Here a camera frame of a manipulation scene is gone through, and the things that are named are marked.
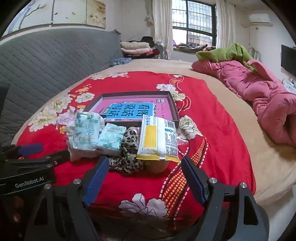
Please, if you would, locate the blue book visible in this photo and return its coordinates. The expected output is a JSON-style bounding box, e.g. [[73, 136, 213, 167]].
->
[[105, 103, 155, 121]]

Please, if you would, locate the black television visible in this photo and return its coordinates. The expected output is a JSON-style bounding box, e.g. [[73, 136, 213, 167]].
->
[[281, 44, 296, 77]]

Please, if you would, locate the pink quilt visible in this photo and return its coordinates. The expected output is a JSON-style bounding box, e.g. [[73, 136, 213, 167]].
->
[[191, 59, 296, 146]]

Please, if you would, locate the yellow white packet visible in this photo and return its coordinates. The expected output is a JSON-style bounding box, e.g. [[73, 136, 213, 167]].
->
[[136, 114, 181, 163]]

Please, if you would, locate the small white tissue pack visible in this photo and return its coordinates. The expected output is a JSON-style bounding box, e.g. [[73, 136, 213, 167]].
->
[[96, 123, 127, 156]]

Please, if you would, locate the large green white tissue pack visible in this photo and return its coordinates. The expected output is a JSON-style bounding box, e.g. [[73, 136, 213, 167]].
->
[[72, 111, 105, 151]]

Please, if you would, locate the white air conditioner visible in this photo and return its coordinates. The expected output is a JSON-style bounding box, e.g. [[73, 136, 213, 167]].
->
[[248, 13, 271, 24]]

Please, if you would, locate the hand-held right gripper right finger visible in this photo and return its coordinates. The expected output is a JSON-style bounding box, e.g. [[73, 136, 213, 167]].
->
[[181, 156, 259, 241]]

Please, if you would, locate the dark cardboard box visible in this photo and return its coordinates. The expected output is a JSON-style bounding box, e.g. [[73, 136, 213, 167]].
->
[[84, 91, 180, 128]]

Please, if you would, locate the black clothing pile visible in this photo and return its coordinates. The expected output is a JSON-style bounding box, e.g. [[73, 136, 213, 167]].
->
[[128, 36, 154, 45]]

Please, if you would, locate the person's left hand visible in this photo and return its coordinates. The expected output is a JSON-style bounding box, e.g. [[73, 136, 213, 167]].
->
[[9, 195, 26, 224]]

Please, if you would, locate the peach soft ball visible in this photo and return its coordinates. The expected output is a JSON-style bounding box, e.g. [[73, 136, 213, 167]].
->
[[145, 160, 170, 174]]

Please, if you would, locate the barred window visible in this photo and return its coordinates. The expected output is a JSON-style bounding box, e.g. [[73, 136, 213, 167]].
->
[[171, 0, 218, 47]]

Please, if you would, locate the grey quilted headboard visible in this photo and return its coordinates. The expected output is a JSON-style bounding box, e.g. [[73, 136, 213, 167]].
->
[[0, 30, 124, 146]]

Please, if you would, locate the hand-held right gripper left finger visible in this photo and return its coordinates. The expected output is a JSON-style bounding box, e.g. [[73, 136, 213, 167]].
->
[[23, 156, 110, 241]]

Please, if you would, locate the pink book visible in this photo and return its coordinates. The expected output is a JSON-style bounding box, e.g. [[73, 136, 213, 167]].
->
[[89, 97, 173, 121]]

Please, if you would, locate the white curtain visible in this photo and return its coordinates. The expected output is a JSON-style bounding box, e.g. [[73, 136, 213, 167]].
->
[[151, 0, 174, 59], [215, 0, 236, 49]]

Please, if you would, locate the small beige bunny plush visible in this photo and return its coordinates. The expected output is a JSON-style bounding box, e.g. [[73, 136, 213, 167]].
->
[[67, 139, 100, 163]]

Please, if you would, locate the stack of folded clothes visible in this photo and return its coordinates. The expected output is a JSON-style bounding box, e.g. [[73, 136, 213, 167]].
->
[[120, 41, 160, 59]]

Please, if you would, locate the floral wall painting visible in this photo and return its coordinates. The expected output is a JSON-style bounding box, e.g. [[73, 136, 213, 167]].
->
[[5, 0, 107, 37]]

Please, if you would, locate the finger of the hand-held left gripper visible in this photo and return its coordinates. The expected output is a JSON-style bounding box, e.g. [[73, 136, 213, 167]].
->
[[0, 143, 44, 160], [7, 150, 70, 171]]

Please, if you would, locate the dark patterned cloth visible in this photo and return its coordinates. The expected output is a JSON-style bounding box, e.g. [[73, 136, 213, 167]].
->
[[173, 42, 216, 52]]

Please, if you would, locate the leopard print scrunchie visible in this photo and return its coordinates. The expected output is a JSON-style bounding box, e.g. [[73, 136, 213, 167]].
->
[[109, 128, 147, 175]]

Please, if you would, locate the green blanket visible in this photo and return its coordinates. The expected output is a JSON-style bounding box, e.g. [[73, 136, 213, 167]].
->
[[196, 43, 257, 71]]

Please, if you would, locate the grey chair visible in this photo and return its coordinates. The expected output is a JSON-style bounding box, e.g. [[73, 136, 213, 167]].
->
[[154, 44, 167, 59]]

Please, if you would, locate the blue floral cloth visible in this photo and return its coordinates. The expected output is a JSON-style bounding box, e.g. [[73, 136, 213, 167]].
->
[[110, 57, 132, 67]]

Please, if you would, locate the red floral blanket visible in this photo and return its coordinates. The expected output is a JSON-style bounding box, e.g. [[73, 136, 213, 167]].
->
[[11, 71, 257, 232]]

